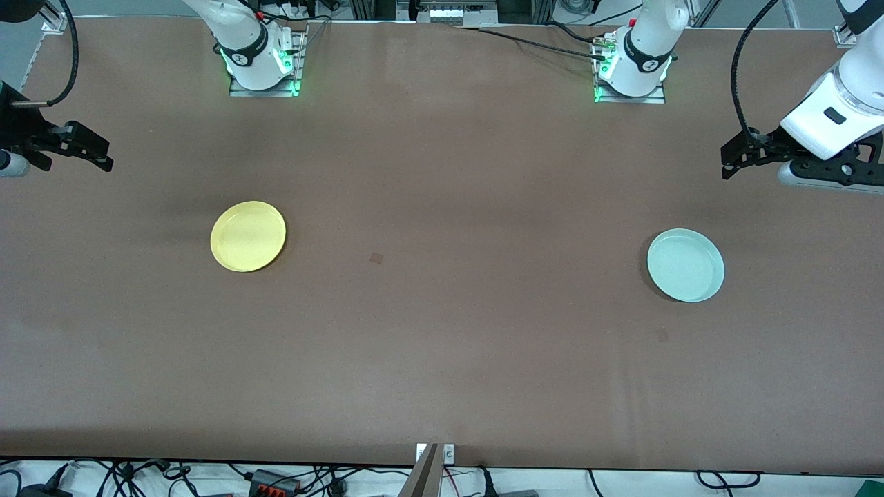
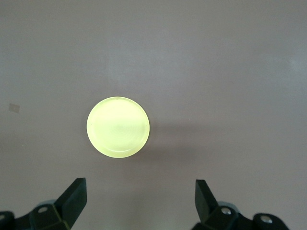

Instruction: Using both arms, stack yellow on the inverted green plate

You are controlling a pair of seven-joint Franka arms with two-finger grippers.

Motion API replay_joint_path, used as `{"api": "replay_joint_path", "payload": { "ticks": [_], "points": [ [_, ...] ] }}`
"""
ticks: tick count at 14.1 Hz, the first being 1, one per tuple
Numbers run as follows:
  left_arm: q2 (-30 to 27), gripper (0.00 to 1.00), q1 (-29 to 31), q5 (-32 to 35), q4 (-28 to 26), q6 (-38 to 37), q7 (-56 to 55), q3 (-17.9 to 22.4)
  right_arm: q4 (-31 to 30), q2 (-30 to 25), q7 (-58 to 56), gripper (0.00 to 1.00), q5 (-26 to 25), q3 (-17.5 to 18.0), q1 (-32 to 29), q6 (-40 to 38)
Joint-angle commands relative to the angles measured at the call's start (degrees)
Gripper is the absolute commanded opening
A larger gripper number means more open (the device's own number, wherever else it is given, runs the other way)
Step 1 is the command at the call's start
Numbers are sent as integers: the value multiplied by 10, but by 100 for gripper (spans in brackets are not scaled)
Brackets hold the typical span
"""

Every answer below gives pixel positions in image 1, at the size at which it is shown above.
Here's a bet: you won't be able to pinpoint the pale green round plate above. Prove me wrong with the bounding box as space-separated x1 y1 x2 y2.
646 228 726 303

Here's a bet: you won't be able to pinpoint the yellow round plate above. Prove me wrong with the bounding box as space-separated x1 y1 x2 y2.
210 200 287 273

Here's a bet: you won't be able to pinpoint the black orange power strip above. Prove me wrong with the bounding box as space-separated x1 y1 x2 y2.
249 469 302 497

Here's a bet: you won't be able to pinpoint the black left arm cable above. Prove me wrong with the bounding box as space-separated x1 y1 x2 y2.
732 0 781 139

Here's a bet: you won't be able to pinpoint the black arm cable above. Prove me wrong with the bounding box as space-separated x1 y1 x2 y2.
732 0 781 139
10 0 79 108

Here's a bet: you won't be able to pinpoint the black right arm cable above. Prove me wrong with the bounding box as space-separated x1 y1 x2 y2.
10 0 79 108

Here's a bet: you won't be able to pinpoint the black cable on table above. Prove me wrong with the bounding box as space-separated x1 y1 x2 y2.
452 24 612 63

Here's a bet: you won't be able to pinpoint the grey aluminium rack frame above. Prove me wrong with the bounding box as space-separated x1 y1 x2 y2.
349 0 553 27

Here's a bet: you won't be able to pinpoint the tangled black floor cables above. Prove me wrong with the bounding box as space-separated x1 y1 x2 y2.
0 458 415 497

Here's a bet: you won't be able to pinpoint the looped black floor cable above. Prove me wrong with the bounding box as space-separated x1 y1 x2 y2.
695 470 762 490

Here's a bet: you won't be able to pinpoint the grey camera support beam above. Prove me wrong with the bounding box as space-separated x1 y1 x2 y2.
398 442 443 497

